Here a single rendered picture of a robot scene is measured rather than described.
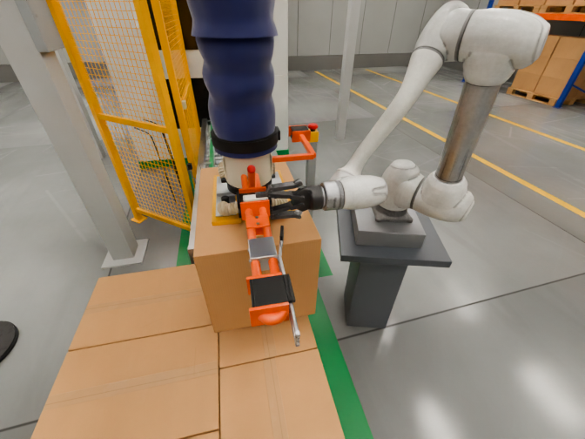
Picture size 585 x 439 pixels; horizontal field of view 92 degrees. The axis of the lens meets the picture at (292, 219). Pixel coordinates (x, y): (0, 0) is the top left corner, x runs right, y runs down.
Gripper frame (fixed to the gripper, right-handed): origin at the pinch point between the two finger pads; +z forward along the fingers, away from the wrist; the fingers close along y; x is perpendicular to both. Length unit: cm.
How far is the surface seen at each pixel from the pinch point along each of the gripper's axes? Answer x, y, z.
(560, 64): 464, 46, -685
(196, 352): -4, 65, 29
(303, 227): 1.8, 12.8, -15.5
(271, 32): 18.5, -41.1, -9.2
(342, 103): 334, 65, -158
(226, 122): 17.0, -18.9, 5.3
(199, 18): 19.7, -44.1, 8.6
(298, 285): -5.2, 33.3, -12.4
